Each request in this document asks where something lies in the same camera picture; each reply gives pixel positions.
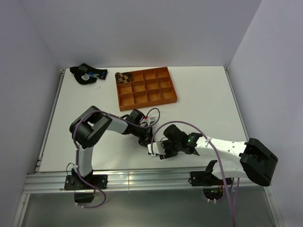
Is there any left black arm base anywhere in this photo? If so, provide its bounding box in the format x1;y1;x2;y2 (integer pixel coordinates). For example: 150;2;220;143
64;174;108;191

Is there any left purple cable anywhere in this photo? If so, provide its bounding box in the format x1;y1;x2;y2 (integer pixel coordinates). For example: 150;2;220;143
71;107;161;210

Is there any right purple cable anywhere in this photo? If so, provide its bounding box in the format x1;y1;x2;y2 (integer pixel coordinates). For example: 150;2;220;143
150;121;240;227

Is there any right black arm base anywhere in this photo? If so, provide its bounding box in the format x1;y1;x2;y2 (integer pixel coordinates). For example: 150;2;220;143
188;171;223;187

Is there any aluminium front rail frame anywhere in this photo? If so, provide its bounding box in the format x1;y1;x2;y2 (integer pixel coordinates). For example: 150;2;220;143
22;166;272;194

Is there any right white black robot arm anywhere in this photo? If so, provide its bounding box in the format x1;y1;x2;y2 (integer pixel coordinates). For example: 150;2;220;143
149;124;278;187

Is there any purple cable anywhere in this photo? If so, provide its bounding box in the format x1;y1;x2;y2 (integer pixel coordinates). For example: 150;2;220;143
150;121;240;227
71;107;161;210

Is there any black blue sock pile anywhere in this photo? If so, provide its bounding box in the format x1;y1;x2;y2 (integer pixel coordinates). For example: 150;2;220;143
70;63;108;85

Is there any orange compartment tray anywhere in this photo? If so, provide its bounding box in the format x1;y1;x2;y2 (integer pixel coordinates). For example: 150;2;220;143
116;67;178;111

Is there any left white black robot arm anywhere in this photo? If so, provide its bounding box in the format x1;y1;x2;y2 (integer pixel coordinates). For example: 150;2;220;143
69;106;153;189

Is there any brown yellow argyle sock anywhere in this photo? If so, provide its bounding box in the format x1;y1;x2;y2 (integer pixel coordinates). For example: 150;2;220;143
115;72;132;84

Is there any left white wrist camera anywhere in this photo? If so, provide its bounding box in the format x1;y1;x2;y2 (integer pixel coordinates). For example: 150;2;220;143
144;116;158;126

